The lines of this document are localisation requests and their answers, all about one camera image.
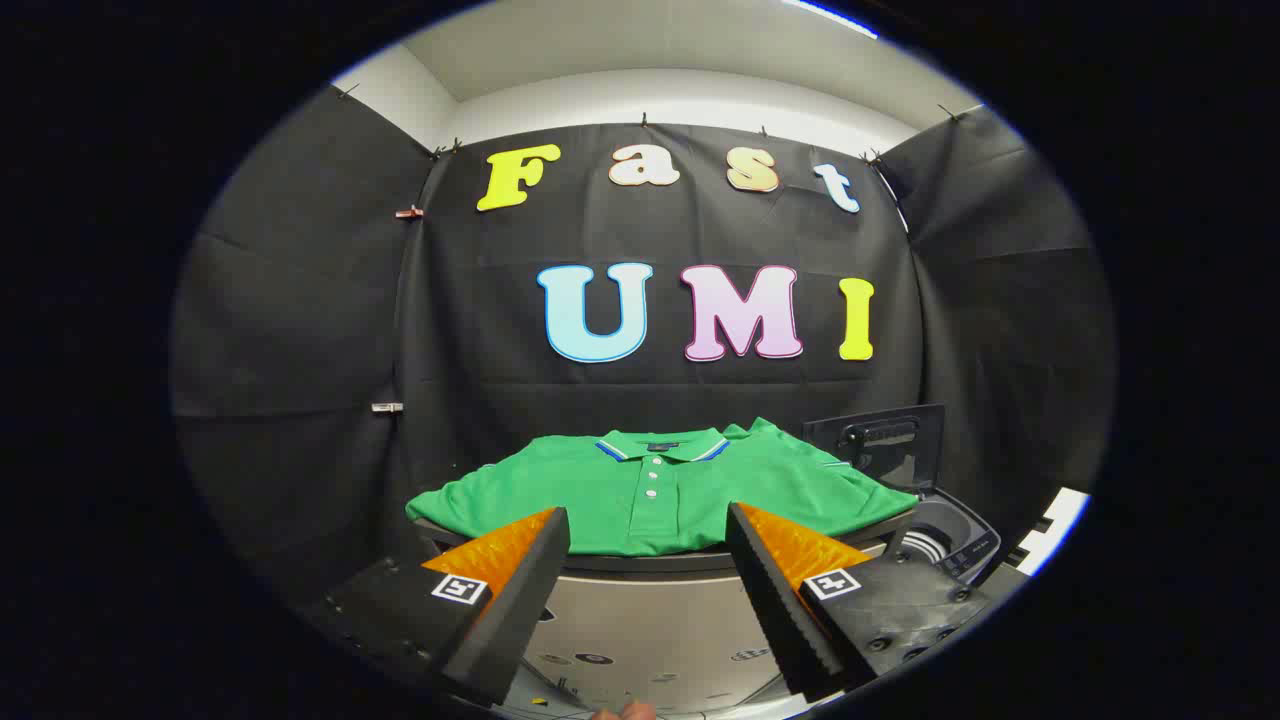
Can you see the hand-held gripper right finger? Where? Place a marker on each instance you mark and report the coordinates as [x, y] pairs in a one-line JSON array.
[[775, 600]]

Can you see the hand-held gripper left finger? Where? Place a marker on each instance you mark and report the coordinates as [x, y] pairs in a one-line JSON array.
[[525, 590]]

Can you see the green polo shirt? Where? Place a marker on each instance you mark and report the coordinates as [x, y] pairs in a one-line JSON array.
[[660, 500]]

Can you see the dark washing machine lid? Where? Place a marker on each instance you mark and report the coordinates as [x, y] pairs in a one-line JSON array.
[[880, 445]]

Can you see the white patterned board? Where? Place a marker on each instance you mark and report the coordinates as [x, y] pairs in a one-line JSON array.
[[1060, 515]]

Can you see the red clip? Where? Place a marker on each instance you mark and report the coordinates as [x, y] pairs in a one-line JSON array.
[[408, 212]]

